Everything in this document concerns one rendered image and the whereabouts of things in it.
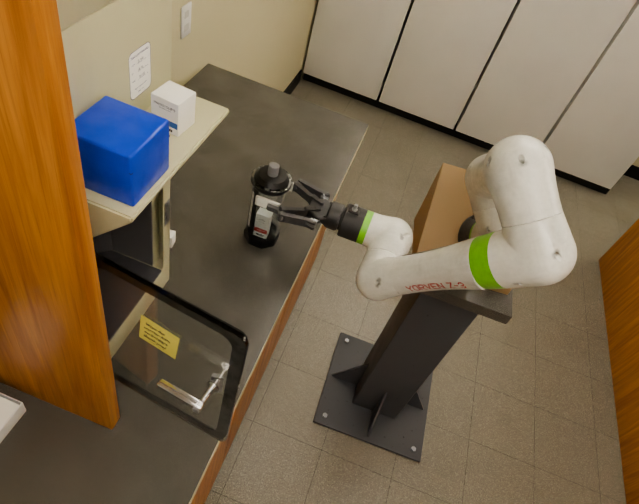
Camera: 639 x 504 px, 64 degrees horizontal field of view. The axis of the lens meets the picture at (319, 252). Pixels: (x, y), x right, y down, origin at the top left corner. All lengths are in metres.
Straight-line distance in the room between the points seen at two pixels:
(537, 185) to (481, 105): 2.99
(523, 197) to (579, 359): 2.19
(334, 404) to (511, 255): 1.46
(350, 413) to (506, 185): 1.54
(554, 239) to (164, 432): 0.86
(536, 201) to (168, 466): 0.88
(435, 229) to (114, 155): 1.08
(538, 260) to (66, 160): 0.76
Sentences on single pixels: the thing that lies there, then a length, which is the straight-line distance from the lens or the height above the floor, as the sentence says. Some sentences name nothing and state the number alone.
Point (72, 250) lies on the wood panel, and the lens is 0.72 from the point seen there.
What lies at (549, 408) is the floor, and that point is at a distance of 2.81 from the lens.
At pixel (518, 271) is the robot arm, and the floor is 1.42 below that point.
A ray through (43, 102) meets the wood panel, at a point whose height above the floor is 1.72.
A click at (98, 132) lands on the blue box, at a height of 1.60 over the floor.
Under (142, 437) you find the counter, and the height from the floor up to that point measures 0.94.
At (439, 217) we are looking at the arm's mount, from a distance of 1.59.
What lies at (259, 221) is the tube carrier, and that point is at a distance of 1.41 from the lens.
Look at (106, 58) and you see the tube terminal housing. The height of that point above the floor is 1.64.
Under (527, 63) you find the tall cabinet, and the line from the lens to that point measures 3.83.
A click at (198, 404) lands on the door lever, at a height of 1.21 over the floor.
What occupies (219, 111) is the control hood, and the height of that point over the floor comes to 1.51.
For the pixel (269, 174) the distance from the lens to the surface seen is 1.33.
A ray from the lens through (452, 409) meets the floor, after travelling 2.53.
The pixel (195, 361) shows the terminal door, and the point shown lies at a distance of 0.90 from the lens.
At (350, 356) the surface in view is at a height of 0.02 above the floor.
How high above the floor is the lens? 2.04
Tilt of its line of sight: 47 degrees down
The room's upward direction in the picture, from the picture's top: 19 degrees clockwise
